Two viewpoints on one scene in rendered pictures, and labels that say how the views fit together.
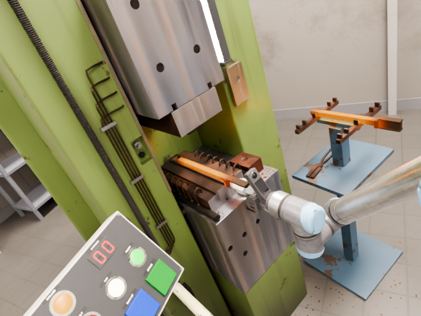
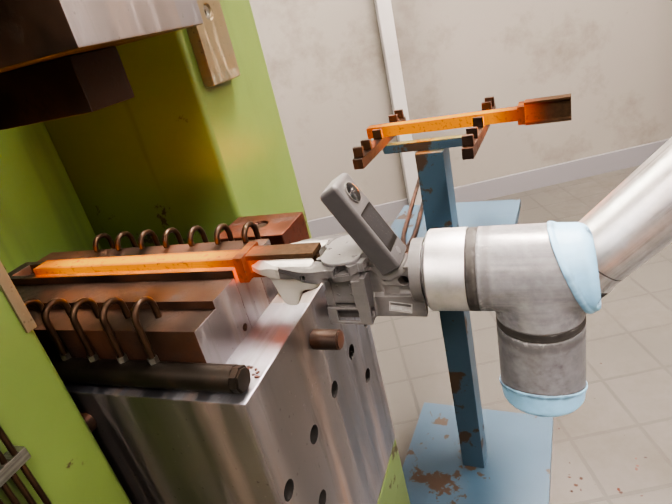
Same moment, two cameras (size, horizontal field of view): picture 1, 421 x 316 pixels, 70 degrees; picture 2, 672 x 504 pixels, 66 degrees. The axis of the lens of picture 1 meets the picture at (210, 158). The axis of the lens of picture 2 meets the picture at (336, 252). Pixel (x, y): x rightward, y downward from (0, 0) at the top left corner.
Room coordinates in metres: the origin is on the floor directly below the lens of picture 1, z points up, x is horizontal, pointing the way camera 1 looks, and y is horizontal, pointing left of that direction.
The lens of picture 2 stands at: (0.43, 0.20, 1.25)
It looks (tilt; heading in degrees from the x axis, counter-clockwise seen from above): 25 degrees down; 325
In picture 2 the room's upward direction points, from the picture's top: 14 degrees counter-clockwise
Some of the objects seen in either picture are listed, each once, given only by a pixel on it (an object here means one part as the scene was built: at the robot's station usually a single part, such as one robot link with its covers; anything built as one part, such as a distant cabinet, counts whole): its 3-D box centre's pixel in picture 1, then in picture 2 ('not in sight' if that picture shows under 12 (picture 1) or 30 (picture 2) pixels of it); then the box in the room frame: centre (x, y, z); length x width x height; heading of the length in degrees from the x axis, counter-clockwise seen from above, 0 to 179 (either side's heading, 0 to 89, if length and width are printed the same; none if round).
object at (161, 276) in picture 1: (160, 277); not in sight; (0.63, 0.26, 1.01); 0.07 x 0.05 x 0.07; 146
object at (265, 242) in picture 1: (220, 210); (193, 412); (1.19, 0.05, 0.69); 0.56 x 0.38 x 0.45; 31
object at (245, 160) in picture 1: (246, 165); (264, 243); (1.12, -0.14, 0.95); 0.12 x 0.09 x 0.07; 31
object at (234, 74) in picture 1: (237, 83); (207, 27); (1.25, -0.22, 1.27); 0.09 x 0.02 x 0.17; 121
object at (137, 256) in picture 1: (137, 256); not in sight; (0.65, 0.30, 1.09); 0.05 x 0.03 x 0.04; 121
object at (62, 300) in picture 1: (62, 303); not in sight; (0.51, 0.44, 1.16); 0.05 x 0.03 x 0.04; 121
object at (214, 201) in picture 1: (196, 177); (114, 300); (1.15, 0.09, 0.96); 0.42 x 0.20 x 0.09; 31
